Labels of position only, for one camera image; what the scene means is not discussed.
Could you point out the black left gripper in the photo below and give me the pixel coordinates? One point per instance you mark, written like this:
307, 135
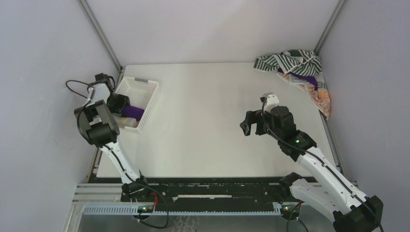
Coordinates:
123, 100

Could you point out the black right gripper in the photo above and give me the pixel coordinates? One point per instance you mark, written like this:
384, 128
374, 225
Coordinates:
256, 121

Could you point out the purple towel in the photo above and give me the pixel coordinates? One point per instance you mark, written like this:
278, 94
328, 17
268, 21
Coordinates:
132, 112

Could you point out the yellow grey patterned towel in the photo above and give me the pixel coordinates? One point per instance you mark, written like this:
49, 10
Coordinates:
126, 121

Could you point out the white plastic basket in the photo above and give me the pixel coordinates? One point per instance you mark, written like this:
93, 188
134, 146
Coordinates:
143, 94

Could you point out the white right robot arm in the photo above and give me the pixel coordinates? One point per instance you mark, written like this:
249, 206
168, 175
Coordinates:
346, 206

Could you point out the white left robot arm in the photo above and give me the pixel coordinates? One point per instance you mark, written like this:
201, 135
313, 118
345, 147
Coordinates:
96, 124

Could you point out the cream bear print towel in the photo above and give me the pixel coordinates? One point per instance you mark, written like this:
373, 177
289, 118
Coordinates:
320, 97

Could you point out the green white striped towel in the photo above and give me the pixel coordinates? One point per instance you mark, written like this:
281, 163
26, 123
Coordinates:
299, 62

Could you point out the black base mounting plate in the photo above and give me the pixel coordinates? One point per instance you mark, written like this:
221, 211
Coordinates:
214, 194

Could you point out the right controller board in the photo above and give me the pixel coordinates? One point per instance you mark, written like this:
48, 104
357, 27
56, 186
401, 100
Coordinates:
288, 212

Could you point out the controller board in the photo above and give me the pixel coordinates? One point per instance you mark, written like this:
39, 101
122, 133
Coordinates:
288, 212
145, 209

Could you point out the left controller board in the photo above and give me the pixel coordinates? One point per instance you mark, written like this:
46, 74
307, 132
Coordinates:
145, 209

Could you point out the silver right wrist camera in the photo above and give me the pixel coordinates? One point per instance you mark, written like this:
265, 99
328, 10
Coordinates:
269, 101

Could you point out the aluminium corner post right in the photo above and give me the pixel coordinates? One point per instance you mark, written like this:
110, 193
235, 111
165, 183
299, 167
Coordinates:
329, 25

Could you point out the aluminium corner post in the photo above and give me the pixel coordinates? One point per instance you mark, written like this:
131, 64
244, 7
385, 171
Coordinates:
329, 25
93, 21

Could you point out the aluminium corner post left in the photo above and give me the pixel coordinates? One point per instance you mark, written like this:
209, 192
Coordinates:
93, 21

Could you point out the white slotted cable duct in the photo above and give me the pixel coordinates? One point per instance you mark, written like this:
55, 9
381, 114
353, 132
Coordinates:
128, 210

